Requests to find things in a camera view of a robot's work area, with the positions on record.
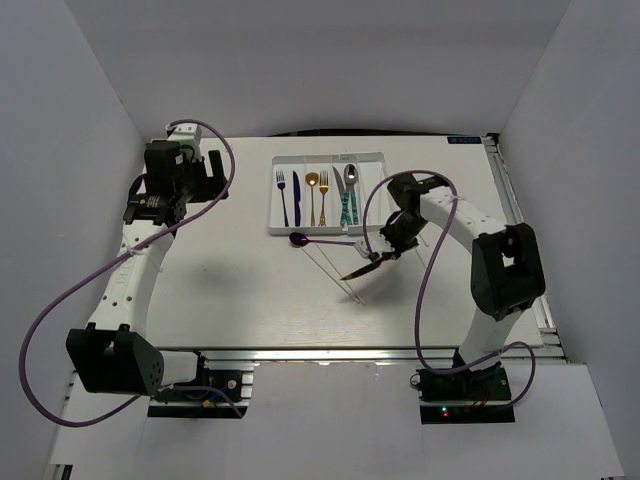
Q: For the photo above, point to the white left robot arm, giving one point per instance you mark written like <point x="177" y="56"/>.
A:
<point x="112" y="354"/>

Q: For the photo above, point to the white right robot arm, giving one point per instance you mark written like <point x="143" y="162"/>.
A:
<point x="506" y="275"/>

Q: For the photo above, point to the gold knife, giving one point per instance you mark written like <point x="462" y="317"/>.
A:
<point x="370" y="267"/>

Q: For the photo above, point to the gold fork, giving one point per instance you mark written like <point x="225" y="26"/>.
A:
<point x="323" y="188"/>

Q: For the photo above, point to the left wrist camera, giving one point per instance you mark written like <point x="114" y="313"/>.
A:
<point x="188" y="134"/>

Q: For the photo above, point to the gold spoon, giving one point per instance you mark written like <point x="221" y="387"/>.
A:
<point x="312" y="179"/>

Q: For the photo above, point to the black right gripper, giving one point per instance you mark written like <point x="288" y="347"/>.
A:
<point x="398" y="249"/>

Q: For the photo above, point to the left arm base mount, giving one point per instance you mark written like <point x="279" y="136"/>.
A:
<point x="216" y="393"/>

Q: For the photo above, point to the green handled silver fork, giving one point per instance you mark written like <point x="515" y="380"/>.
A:
<point x="354" y="207"/>

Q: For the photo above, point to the green handled silver spoon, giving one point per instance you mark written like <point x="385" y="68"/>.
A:
<point x="351" y="179"/>

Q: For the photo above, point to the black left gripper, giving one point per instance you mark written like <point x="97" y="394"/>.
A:
<point x="209" y="185"/>

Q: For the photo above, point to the white divided utensil tray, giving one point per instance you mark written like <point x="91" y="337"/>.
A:
<point x="371" y="169"/>

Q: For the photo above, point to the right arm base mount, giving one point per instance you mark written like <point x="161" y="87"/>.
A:
<point x="470" y="397"/>

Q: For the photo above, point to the blue right corner label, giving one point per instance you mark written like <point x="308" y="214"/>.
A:
<point x="464" y="140"/>

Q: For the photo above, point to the purple iridescent fork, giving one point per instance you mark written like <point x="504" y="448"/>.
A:
<point x="281" y="184"/>

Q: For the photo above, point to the purple iridescent spoon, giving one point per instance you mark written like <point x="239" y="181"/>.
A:
<point x="298" y="239"/>

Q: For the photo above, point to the purple iridescent knife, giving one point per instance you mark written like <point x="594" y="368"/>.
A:
<point x="297" y="199"/>

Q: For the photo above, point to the green handled silver knife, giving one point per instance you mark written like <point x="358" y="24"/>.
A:
<point x="343" y="198"/>

